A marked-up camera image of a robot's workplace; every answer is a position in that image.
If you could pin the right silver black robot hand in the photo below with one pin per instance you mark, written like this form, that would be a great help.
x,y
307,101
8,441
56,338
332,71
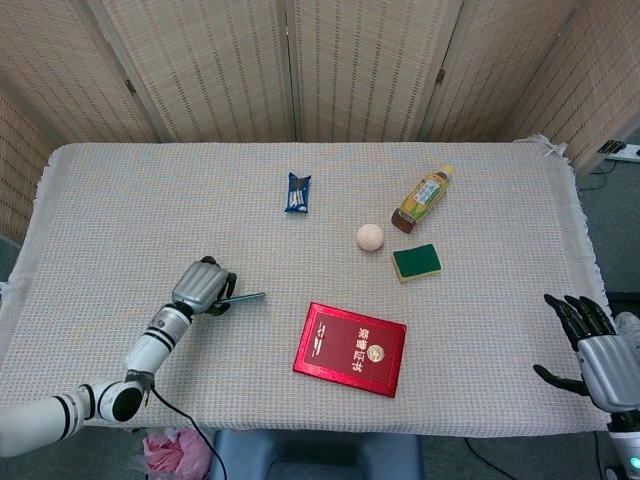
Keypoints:
x,y
597,360

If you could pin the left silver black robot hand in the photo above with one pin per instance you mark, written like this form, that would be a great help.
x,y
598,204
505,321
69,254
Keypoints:
x,y
202,287

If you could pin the black smartphone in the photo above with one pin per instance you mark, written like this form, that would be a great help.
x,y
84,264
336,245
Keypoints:
x,y
247,298

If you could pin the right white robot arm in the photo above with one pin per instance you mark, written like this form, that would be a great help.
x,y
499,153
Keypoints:
x,y
625,442

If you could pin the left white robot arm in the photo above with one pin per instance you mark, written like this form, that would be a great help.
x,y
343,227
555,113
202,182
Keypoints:
x,y
95,380

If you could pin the grey knit shoe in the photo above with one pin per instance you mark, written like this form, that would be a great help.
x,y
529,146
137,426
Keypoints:
x,y
630,327

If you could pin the beige woven tablecloth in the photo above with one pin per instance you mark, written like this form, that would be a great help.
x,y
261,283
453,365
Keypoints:
x,y
310,225

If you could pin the blue snack packet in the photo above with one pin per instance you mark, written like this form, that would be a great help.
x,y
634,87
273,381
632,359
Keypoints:
x,y
298,193

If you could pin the red certificate book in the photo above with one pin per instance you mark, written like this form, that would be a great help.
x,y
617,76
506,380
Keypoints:
x,y
350,349

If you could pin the pink plastic bag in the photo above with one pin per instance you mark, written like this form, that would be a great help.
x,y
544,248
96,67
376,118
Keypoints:
x,y
175,450

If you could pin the beige ball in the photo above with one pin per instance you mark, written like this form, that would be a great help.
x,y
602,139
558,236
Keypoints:
x,y
370,237

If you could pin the blue grey chair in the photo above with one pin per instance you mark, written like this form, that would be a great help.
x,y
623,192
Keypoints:
x,y
315,457

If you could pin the green yellow sponge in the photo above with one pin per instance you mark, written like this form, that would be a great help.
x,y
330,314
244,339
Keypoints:
x,y
417,263

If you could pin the white power strip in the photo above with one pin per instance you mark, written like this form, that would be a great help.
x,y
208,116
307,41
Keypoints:
x,y
622,149

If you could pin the yellow tea bottle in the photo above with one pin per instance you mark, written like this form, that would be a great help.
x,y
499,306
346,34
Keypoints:
x,y
422,199

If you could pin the woven folding screen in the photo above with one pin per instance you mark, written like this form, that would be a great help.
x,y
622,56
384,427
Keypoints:
x,y
320,65

